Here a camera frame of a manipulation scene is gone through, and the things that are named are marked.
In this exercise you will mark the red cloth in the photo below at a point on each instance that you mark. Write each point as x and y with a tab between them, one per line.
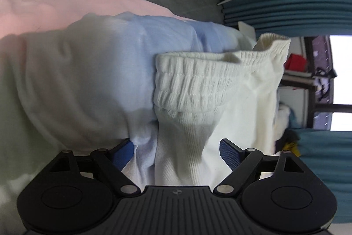
295	62

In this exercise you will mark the white pants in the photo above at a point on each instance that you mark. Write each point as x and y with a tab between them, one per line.
206	113

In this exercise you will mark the pastel tie-dye duvet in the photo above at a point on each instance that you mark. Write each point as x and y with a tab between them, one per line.
68	72

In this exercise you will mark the black-framed window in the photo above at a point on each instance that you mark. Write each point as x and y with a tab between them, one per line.
341	72

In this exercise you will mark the yellow garment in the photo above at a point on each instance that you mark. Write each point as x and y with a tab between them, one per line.
291	147

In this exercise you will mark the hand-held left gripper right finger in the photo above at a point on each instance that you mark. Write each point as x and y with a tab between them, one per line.
228	153

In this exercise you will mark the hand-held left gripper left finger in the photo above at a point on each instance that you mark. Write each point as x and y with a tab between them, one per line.
123	153

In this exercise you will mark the blue curtain beside clothes pile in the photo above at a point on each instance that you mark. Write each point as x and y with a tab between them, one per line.
324	169

